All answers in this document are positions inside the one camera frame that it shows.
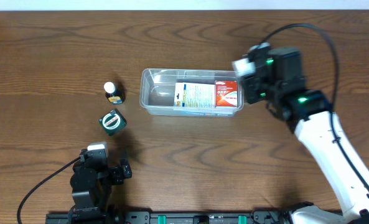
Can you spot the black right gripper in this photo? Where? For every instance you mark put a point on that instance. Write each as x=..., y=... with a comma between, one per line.
x=251, y=88

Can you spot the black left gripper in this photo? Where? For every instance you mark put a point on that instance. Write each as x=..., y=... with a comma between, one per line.
x=118, y=172

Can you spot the red white medicine box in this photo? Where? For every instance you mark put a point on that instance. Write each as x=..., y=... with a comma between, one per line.
x=226, y=93

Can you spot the clear plastic container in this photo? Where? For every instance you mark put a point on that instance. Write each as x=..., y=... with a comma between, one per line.
x=158, y=88

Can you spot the blue white medicine box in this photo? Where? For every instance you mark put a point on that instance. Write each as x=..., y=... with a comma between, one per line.
x=194, y=95

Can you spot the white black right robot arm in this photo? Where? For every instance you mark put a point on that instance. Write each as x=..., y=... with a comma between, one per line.
x=309, y=115

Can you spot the green Zam-Buk box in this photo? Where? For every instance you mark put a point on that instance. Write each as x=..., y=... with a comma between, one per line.
x=112, y=122

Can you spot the dark Woods syrup bottle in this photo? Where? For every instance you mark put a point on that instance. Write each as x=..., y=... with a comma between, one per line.
x=113, y=94

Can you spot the black mounting rail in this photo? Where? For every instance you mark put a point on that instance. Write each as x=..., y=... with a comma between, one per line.
x=195, y=218

